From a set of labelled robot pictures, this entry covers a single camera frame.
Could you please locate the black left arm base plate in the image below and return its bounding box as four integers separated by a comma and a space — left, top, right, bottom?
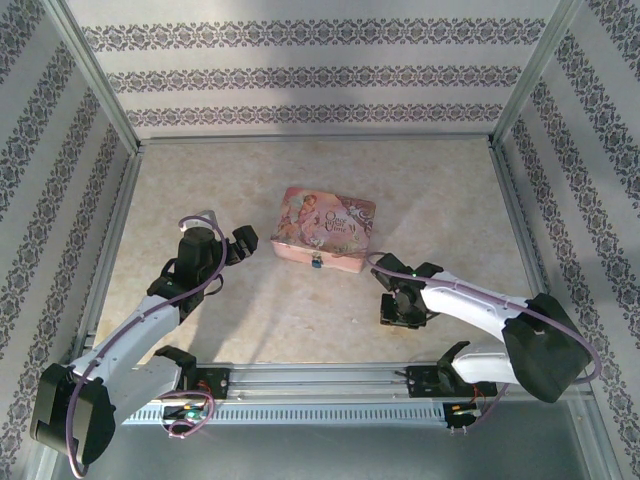
182, 367, 232, 401

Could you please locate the aluminium frame post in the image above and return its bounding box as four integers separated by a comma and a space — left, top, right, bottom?
489, 0, 594, 151
47, 0, 144, 154

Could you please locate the slotted grey cable duct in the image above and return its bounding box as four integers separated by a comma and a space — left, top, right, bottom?
122, 402, 447, 427

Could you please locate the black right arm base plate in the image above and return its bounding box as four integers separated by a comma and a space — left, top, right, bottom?
406, 364, 500, 400

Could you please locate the aluminium frame back rail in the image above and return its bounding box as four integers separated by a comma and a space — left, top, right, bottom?
137, 133, 496, 149

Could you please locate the aluminium mounting rail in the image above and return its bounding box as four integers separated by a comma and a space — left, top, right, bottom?
189, 363, 589, 402

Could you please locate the aluminium frame side rail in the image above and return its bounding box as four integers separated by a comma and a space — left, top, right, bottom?
488, 147, 576, 364
69, 149, 144, 364

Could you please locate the right circuit board orange light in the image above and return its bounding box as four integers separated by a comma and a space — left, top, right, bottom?
444, 401, 482, 430

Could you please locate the pink printed tin box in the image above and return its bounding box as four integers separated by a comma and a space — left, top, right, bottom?
269, 186, 378, 276

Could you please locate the left circuit board green light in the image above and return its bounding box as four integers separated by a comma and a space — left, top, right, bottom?
162, 404, 209, 422

